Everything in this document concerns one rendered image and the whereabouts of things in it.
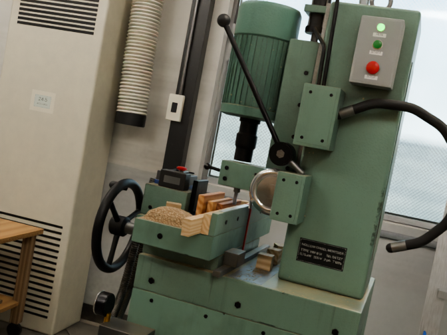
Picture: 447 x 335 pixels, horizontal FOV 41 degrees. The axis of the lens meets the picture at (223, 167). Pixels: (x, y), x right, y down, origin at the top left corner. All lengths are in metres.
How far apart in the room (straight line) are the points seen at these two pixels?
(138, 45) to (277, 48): 1.45
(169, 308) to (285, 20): 0.81
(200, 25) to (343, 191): 1.67
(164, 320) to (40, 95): 1.74
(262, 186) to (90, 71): 1.59
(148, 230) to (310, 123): 0.47
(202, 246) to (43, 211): 1.71
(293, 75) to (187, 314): 0.67
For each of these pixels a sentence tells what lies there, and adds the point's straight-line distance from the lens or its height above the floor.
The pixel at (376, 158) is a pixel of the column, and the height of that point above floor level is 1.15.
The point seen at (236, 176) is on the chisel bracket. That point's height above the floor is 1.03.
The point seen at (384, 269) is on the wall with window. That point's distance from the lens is 2.95.
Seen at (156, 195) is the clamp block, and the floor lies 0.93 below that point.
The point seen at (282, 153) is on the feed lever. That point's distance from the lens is 1.50.
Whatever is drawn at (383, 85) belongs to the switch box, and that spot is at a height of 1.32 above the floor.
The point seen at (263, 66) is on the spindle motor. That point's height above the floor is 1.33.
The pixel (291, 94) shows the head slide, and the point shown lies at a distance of 1.60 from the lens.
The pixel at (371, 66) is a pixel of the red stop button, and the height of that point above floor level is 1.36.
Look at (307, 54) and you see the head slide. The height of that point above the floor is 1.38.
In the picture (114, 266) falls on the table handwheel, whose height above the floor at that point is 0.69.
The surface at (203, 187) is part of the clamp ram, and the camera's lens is 1.77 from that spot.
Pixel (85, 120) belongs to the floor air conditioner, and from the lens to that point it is 2.96.
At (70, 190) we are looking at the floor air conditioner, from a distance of 2.99.
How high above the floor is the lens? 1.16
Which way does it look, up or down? 4 degrees down
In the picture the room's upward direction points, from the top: 11 degrees clockwise
